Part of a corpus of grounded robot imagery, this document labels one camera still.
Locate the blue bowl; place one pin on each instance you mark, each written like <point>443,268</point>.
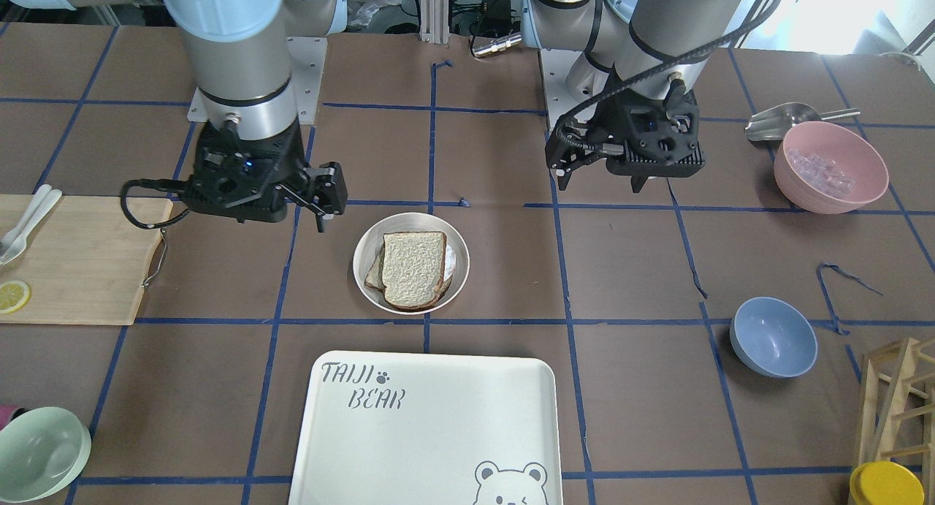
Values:
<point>773,338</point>

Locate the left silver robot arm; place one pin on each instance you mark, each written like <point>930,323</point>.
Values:
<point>655,48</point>

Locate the yellow mug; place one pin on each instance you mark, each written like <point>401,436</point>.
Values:
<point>885,482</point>

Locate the brown paper table cover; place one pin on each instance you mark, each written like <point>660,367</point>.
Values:
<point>628,297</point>

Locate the white plastic spoon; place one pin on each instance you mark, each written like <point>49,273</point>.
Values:
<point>15,242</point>

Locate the fried egg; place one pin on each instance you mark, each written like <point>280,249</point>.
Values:
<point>450,263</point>

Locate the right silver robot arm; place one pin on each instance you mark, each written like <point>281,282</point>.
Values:
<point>236,48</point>

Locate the wooden cup rack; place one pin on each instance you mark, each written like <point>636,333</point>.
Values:
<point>896,387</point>

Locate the wooden cutting board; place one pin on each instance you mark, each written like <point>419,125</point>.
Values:
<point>85,264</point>

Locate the white round plate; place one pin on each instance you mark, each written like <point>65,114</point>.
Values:
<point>371,241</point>

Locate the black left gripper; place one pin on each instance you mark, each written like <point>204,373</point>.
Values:
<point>605,122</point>

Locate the pink cloth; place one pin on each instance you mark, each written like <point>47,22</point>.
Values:
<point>8,413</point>

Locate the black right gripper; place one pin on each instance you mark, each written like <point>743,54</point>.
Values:
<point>293,158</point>

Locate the lemon slice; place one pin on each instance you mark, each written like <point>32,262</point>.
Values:
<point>14,296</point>

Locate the white bear tray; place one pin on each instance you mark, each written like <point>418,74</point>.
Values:
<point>425,428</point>

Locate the aluminium frame post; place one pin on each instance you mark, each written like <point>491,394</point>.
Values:
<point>434,25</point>

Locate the bread slice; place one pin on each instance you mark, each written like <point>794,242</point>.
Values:
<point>374,280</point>
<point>413,266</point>

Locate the light green bowl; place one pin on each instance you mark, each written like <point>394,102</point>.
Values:
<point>42,452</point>

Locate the metal scoop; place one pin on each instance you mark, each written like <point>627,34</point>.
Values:
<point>773,124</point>

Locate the pink bowl with ice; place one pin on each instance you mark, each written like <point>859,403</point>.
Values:
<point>826,169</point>

